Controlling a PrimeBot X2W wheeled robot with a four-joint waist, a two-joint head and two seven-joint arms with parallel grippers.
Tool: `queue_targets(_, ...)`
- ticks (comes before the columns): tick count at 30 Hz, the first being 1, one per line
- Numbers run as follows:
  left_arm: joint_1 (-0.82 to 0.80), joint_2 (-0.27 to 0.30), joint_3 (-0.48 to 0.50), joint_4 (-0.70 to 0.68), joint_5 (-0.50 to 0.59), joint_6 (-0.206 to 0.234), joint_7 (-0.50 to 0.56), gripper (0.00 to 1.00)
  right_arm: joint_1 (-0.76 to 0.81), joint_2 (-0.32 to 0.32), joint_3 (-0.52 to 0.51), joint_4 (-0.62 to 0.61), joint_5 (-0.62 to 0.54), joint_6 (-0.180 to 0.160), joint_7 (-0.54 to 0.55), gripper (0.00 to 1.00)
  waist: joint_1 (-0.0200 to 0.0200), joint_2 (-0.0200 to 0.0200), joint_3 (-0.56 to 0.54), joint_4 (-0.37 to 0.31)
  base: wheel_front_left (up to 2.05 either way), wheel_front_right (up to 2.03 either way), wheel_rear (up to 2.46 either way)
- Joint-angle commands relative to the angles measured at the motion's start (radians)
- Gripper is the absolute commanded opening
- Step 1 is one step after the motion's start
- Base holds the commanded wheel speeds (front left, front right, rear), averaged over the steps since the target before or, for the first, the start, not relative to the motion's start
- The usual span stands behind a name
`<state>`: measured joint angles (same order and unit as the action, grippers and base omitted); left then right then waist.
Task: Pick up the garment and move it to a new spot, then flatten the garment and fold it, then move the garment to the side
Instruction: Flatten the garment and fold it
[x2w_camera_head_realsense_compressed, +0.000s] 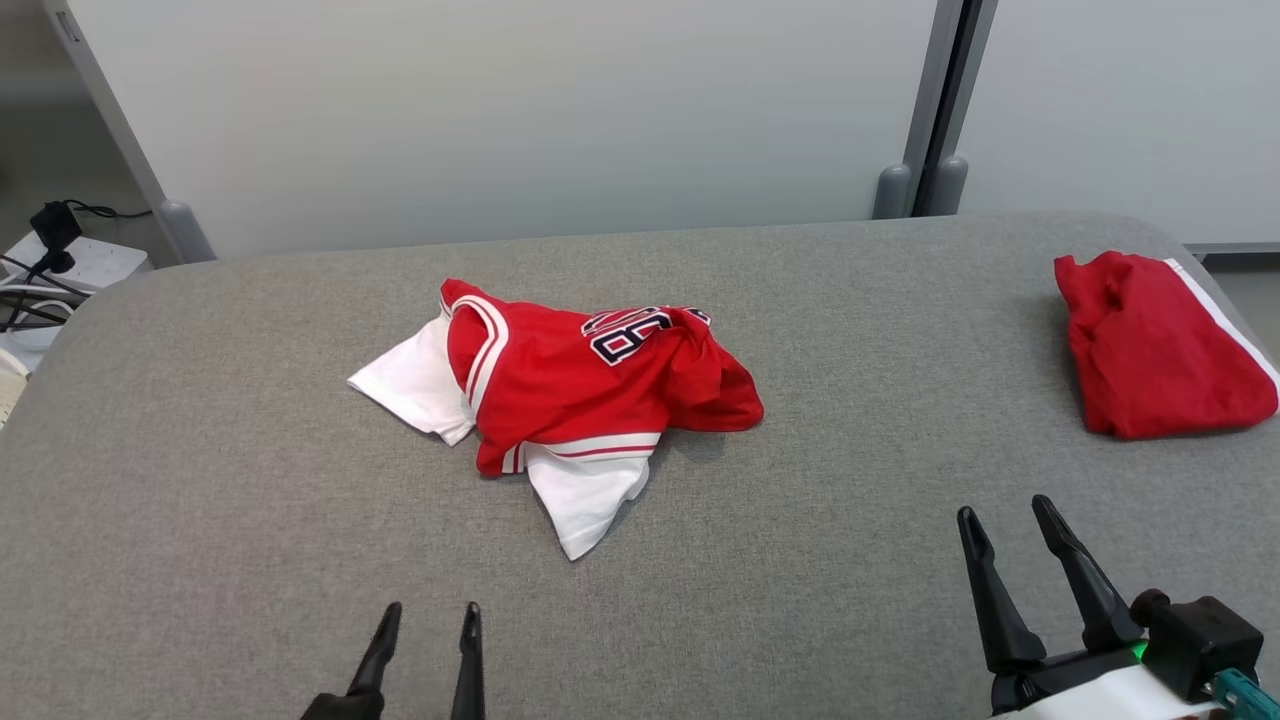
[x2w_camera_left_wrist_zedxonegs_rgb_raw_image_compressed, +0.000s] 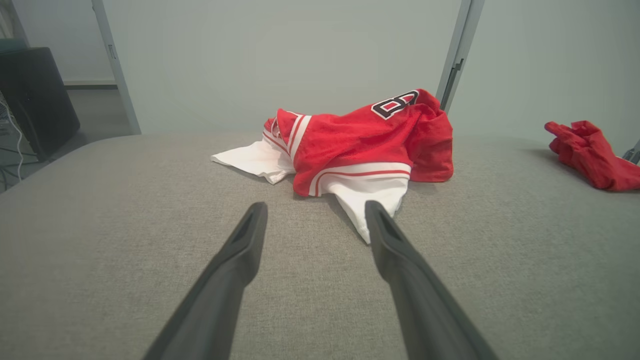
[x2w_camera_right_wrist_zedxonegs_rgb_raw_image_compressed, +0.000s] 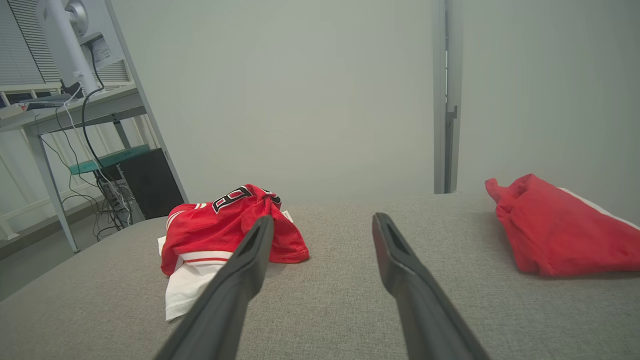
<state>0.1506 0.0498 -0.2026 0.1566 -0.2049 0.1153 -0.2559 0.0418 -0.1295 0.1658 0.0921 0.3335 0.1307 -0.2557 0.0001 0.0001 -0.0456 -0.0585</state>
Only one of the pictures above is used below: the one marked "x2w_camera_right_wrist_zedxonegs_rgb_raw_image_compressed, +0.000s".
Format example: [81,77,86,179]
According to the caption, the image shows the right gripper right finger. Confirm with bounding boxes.
[372,212,491,360]

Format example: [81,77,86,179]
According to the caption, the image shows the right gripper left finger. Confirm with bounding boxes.
[154,215,275,360]

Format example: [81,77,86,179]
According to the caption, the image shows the plain white garment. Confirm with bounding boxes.
[157,235,236,322]

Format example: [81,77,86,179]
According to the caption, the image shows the red Bulls basketball jersey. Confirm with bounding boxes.
[160,184,311,277]

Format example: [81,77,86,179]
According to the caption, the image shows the red shorts with white stripe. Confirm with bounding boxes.
[484,173,640,278]

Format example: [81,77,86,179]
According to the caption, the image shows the black computer tower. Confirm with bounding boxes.
[119,147,186,221]

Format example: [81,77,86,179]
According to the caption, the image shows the teal shelf board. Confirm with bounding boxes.
[69,144,151,176]

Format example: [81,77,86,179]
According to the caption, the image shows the grey metal desk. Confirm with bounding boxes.
[0,82,148,253]

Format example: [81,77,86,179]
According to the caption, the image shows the dark flat keyboard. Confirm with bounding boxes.
[20,93,73,108]

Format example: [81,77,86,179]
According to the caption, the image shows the white computer monitor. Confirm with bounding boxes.
[35,0,126,97]

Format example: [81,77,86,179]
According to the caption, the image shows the white window blinds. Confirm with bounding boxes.
[0,0,132,87]

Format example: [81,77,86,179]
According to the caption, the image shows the black monitor cable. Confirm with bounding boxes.
[80,44,108,173]

